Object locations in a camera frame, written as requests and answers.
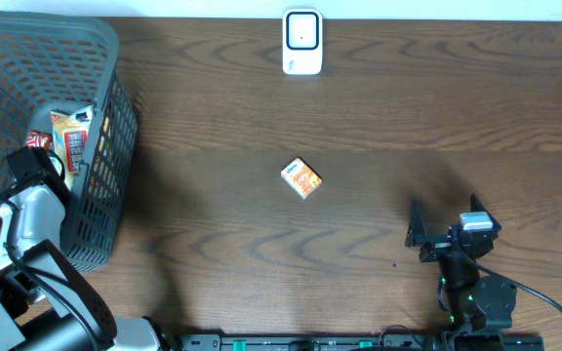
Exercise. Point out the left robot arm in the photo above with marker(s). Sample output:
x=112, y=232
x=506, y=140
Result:
x=45, y=303

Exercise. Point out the grey plastic mesh basket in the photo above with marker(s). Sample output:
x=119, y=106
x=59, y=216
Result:
x=50, y=62

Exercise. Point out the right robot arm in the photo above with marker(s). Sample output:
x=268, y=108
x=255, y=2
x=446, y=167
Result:
x=480, y=307

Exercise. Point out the orange white snack bag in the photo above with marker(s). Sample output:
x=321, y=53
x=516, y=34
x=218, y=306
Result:
x=70, y=133

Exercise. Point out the red TOP biscuit pack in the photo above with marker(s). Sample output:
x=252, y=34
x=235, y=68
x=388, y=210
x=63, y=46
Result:
x=37, y=139

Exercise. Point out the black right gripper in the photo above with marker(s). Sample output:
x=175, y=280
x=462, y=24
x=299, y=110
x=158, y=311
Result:
x=437, y=246

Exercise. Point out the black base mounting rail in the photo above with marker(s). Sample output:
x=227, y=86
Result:
x=391, y=341

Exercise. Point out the orange Kleenex tissue pack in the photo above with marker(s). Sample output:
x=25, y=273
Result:
x=301, y=178

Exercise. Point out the white barcode scanner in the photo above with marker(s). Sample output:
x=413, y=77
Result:
x=302, y=42

